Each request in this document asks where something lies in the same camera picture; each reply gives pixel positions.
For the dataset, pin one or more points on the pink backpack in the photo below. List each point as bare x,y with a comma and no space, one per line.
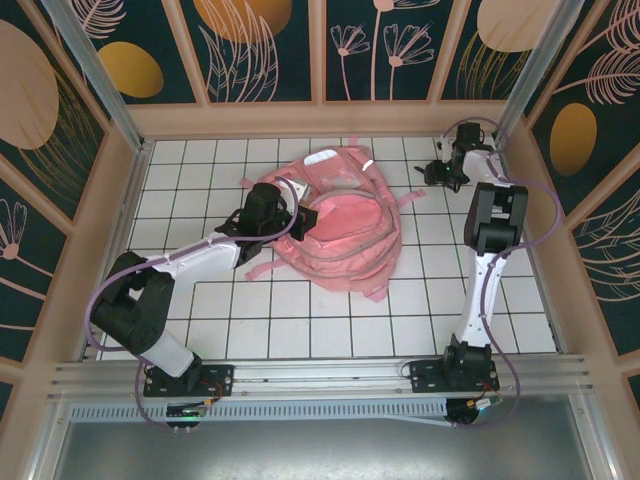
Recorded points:
350,230

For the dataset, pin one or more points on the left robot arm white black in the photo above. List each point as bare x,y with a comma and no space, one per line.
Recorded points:
135,305

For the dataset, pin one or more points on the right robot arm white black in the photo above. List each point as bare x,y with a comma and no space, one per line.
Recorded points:
495,215

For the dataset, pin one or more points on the grey metal panel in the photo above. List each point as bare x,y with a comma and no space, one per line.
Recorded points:
320,450

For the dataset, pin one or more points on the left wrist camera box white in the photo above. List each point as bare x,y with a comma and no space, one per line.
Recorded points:
301,187

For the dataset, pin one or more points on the aluminium frame post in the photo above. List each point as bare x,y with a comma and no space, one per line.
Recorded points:
95,65
530,65

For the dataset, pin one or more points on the aluminium mounting rail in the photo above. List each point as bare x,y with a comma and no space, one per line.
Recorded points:
325,372

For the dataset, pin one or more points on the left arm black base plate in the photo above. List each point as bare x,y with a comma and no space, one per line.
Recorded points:
220,380

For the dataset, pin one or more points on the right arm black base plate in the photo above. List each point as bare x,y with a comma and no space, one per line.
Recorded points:
425,377

